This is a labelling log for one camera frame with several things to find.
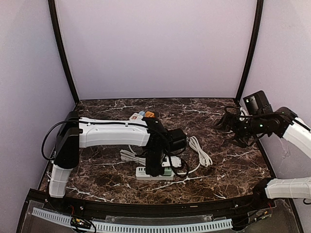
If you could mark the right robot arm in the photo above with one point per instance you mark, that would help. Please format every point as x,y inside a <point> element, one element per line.
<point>286,125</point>

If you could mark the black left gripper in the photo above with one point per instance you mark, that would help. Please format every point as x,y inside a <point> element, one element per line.
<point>153,170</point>

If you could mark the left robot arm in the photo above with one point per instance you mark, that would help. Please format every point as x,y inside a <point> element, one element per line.
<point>81,132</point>

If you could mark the left black frame post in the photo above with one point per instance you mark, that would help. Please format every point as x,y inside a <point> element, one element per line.
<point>61,50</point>

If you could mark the right black frame post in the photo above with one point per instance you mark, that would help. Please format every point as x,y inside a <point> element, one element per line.
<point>251,50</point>

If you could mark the black frame post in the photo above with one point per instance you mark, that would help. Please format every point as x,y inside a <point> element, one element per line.
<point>61,50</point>
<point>251,50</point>

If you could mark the green plug adapter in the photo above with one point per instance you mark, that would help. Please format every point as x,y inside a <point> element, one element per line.
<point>168,172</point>

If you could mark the white cube socket adapter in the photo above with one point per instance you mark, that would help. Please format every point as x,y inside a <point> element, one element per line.
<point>136,116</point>

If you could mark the black front table rail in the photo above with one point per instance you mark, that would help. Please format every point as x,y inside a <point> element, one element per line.
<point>97,209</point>

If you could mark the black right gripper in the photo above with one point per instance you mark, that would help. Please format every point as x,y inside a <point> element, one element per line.
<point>235,126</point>

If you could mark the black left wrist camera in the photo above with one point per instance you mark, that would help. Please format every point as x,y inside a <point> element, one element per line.
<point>177,141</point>

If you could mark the orange power strip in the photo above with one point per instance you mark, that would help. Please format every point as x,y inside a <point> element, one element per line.
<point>149,114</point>

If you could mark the white slotted cable duct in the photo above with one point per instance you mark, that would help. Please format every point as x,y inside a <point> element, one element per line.
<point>114,224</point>

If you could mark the white power strip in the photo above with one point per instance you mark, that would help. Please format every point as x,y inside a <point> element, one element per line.
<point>141,174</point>

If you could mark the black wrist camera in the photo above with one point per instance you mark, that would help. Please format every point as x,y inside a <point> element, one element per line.
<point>177,141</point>
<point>257,104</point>

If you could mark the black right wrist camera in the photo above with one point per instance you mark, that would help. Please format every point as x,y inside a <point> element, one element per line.
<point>257,104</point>

